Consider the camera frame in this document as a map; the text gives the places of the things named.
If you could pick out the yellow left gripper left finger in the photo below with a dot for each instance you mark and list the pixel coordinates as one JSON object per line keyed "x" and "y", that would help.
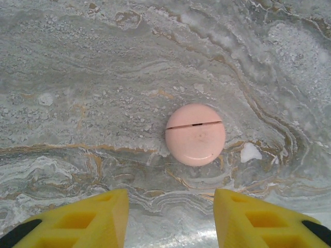
{"x": 85, "y": 222}

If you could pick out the pink round charging case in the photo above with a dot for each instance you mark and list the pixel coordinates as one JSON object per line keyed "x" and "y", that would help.
{"x": 195, "y": 142}

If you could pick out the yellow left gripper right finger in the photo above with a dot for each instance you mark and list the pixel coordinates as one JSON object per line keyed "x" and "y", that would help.
{"x": 258, "y": 224}

